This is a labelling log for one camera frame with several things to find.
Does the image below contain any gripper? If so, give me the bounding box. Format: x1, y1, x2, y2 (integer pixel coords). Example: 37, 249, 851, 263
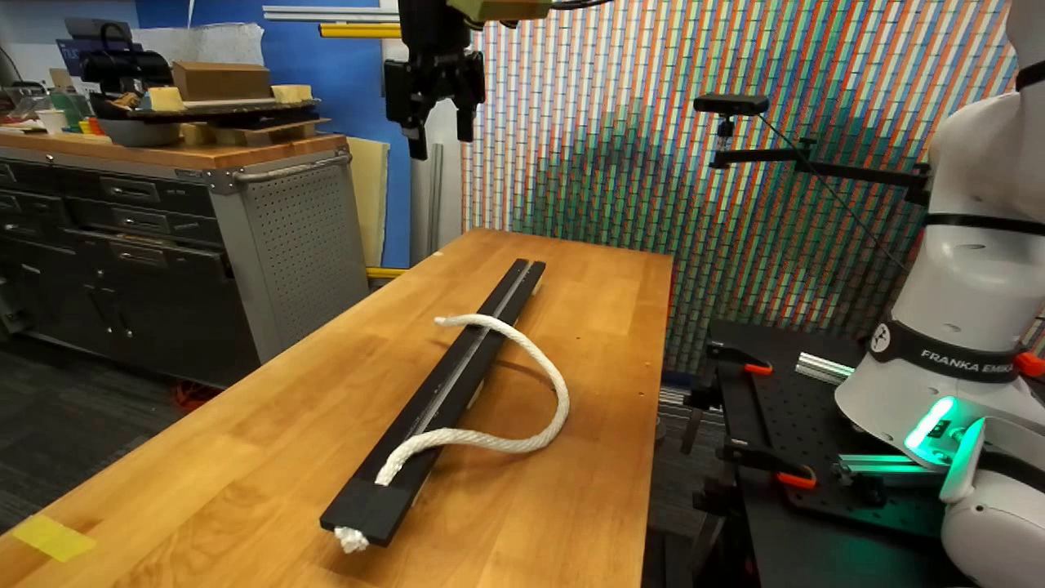
383, 0, 488, 162

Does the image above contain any long black board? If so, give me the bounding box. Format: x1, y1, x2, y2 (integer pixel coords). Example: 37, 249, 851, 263
319, 258, 547, 549

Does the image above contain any white panel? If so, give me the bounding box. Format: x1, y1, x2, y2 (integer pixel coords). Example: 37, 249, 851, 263
407, 98, 467, 264

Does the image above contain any yellow bar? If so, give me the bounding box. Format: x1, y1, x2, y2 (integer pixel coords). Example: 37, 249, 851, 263
318, 22, 403, 40

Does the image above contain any beige foam sheet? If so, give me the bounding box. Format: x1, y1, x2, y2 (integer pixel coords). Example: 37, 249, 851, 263
346, 136, 391, 269

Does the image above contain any multicoloured patterned backdrop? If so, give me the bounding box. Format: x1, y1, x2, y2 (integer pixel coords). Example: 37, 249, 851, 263
460, 0, 1023, 376

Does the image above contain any black flat tray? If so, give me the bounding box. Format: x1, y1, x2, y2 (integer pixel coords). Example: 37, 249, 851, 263
122, 98, 322, 123

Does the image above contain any grey tool cabinet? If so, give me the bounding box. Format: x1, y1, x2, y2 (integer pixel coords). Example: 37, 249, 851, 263
0, 131, 371, 390

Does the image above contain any brown cardboard box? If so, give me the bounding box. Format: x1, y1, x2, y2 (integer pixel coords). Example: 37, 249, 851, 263
171, 60, 273, 104

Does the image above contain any grey bowl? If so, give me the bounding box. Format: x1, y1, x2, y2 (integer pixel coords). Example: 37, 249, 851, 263
97, 118, 183, 149

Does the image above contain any black clamp with orange tip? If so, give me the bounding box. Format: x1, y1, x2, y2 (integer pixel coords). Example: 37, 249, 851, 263
705, 341, 775, 378
718, 439, 818, 492

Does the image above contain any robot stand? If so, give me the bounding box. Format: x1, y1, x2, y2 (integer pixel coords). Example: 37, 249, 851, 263
680, 318, 1045, 588

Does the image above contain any yellow tape patch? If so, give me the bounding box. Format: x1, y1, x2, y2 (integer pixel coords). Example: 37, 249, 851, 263
11, 514, 98, 564

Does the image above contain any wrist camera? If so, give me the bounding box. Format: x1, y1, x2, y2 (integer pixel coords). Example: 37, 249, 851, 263
447, 0, 554, 24

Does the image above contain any camera on mount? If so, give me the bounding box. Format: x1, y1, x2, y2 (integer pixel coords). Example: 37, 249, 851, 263
691, 92, 933, 207

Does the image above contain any white rope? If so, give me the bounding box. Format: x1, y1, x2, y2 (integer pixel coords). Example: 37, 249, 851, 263
333, 313, 571, 555

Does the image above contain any orange cable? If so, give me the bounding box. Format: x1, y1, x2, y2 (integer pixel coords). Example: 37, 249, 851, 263
170, 378, 220, 411

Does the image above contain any short aluminium rail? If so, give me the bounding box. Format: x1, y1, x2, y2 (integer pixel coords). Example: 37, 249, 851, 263
795, 351, 857, 387

